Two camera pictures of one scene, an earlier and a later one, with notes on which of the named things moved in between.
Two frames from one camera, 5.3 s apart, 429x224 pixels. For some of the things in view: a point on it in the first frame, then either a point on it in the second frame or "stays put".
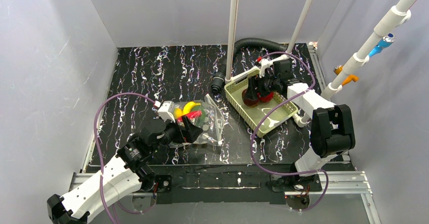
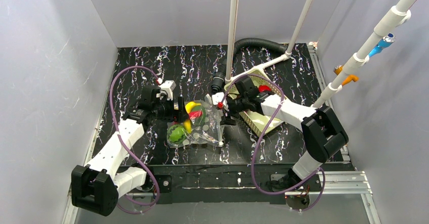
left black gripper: (182, 131) to (180, 108)
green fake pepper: (199, 121) stays put
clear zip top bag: (204, 114) stays put
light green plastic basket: (254, 115) stays put
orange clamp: (338, 69) stays put
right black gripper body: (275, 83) to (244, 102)
